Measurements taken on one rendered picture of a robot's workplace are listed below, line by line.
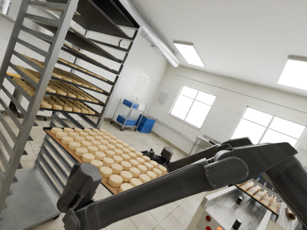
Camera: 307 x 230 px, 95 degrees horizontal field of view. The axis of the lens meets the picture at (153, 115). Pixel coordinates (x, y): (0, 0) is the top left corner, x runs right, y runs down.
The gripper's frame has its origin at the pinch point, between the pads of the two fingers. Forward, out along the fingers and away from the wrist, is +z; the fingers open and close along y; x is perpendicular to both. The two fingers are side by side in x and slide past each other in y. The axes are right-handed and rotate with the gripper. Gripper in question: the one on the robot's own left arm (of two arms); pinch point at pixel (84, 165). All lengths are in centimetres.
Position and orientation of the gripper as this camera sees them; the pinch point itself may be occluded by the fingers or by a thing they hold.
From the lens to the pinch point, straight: 65.7
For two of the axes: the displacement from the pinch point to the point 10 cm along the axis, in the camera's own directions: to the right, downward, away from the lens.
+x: 8.9, 3.5, 2.9
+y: -3.9, 9.2, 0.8
